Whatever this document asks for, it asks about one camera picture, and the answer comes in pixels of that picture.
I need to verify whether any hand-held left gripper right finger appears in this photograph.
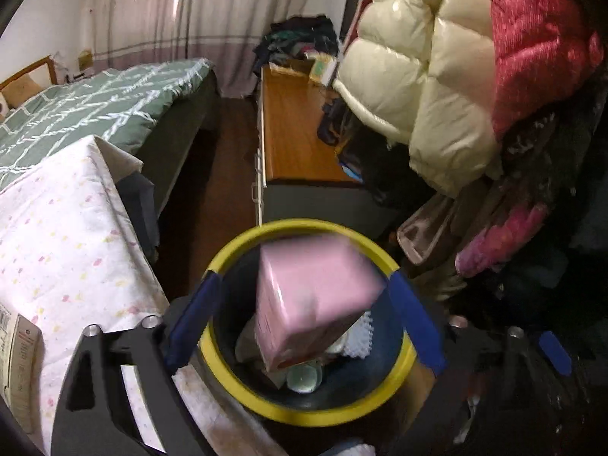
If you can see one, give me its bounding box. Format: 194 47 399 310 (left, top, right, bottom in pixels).
385 268 547 456

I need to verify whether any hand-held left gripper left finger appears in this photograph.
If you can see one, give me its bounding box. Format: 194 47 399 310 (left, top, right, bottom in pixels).
50 270 223 456

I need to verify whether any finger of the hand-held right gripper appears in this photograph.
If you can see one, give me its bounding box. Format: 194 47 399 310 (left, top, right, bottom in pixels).
538 330 574 377

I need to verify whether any pink carton box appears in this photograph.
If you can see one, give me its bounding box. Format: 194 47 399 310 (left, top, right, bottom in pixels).
255 235 385 374

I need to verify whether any yellow rimmed dark bin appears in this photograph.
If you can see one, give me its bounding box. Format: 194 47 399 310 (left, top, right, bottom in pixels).
198 218 419 427

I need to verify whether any white ribbed wrapper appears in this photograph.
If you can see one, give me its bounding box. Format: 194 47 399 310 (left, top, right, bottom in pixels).
342 313 374 359

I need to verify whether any beige handbag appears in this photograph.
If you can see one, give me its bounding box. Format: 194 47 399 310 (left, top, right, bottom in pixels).
396 195 471 267

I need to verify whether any white dotted tablecloth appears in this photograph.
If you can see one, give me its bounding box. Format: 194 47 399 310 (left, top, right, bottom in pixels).
0 135 286 456

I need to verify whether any brown labelled carton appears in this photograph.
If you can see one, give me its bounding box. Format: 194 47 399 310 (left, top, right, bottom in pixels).
0 311 44 433

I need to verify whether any dark bag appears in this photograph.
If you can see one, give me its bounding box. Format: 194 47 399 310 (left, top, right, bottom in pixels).
317 99 381 186

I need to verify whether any wooden topped cabinet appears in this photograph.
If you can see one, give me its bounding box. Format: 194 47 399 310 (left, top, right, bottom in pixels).
249 64 395 238

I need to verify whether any bed with green checked blanket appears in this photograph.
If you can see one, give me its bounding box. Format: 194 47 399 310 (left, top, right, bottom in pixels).
0 58 222 210

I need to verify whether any cream puffer jacket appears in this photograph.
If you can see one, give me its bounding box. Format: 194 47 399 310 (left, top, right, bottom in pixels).
332 0 504 198

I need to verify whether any small green box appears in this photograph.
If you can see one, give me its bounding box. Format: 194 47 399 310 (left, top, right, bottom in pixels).
309 55 339 84

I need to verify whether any wooden headboard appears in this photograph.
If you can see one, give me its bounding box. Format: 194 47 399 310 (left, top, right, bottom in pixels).
0 55 60 105

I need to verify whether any pile of dark clothes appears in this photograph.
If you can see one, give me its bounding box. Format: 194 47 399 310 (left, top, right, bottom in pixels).
252 16 340 70

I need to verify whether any pale pink curtain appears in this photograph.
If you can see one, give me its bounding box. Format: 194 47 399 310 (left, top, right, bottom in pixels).
78 0 376 98

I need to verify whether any pink puffer jacket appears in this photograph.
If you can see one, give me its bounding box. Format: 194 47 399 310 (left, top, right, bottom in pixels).
453 0 606 279

